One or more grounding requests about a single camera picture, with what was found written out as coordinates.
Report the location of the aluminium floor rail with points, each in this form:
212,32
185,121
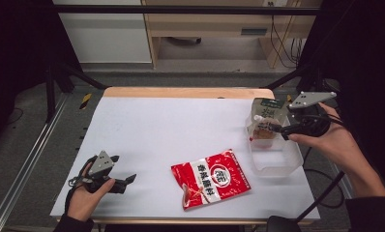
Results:
29,161
337,174

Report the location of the white table mat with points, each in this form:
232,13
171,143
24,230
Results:
168,129

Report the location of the person's right hand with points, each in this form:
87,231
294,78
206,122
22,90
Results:
332,145

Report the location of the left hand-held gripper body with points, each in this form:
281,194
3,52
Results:
100,162

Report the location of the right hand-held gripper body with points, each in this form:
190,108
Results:
310,124

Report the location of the white cabinet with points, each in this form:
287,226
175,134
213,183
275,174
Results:
106,38

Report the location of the green and beige sauce pouch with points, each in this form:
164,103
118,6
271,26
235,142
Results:
271,108

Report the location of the dark curtain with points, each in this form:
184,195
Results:
368,64
16,48

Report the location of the red and white seasoning packet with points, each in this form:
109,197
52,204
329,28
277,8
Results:
213,179

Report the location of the person's left hand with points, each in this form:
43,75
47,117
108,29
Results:
84,201

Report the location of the black frame crossbar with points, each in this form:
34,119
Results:
181,9

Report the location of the light wooden desk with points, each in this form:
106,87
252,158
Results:
210,24

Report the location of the black rounded object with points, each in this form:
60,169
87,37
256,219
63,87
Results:
282,225

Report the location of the wooden table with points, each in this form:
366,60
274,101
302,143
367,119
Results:
187,92

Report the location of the black metal stand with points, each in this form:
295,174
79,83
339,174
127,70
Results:
311,77
50,96

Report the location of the translucent plastic container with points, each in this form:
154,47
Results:
276,161

